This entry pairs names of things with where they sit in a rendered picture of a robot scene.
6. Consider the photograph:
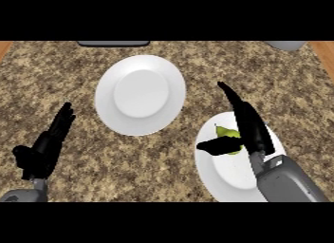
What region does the dark grey flat appliance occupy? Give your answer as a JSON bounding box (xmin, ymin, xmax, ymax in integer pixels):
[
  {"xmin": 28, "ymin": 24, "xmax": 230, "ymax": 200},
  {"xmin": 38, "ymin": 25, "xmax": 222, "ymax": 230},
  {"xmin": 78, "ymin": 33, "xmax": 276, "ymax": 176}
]
[{"xmin": 75, "ymin": 40, "xmax": 152, "ymax": 48}]

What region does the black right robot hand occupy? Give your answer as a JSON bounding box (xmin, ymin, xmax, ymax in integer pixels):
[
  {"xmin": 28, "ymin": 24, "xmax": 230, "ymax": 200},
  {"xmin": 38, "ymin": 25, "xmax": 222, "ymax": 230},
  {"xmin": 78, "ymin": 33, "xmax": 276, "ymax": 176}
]
[{"xmin": 194, "ymin": 81, "xmax": 276, "ymax": 157}]

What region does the small white plate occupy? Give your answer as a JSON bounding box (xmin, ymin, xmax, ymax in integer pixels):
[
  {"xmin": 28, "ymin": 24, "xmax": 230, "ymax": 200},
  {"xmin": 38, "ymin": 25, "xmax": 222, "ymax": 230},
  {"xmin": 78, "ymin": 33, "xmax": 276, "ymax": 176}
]
[{"xmin": 193, "ymin": 111, "xmax": 287, "ymax": 203}]

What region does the large white plate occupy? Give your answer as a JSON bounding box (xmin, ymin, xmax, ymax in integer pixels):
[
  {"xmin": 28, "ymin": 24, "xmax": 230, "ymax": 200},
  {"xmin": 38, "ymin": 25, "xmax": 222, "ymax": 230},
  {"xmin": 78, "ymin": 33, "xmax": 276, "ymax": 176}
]
[{"xmin": 94, "ymin": 54, "xmax": 187, "ymax": 137}]

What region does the green pear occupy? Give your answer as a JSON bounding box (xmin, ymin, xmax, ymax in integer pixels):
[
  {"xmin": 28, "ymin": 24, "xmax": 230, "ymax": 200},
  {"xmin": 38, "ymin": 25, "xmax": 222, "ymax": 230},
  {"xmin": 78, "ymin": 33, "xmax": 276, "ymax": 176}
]
[{"xmin": 212, "ymin": 123, "xmax": 243, "ymax": 156}]

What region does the pale grey round container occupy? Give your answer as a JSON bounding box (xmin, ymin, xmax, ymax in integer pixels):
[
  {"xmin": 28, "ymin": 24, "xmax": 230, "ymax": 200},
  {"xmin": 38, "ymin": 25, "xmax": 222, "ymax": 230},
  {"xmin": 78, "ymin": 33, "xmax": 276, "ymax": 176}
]
[{"xmin": 264, "ymin": 40, "xmax": 309, "ymax": 52}]

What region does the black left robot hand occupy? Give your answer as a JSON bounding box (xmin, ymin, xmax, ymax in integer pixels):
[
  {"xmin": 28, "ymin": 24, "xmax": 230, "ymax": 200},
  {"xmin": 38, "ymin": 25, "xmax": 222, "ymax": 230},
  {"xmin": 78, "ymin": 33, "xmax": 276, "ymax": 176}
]
[{"xmin": 11, "ymin": 102, "xmax": 76, "ymax": 181}]

